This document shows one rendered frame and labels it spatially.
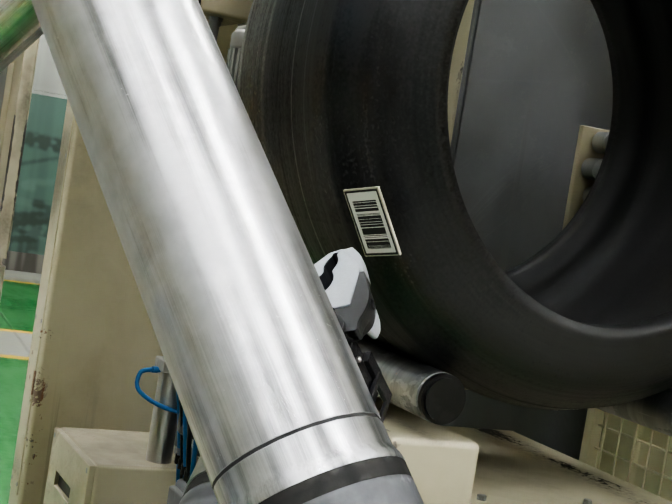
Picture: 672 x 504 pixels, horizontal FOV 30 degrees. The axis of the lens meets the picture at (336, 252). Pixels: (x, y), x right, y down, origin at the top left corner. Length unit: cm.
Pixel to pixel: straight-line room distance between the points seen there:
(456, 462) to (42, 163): 919
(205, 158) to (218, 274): 6
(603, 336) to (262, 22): 42
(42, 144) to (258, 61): 905
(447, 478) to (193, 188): 56
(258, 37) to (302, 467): 68
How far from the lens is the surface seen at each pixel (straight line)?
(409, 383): 109
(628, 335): 115
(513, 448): 145
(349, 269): 91
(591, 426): 167
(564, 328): 111
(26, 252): 1023
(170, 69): 64
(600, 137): 172
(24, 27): 92
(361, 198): 102
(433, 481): 109
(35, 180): 1019
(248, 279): 58
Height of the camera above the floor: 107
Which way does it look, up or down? 3 degrees down
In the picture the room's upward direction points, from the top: 9 degrees clockwise
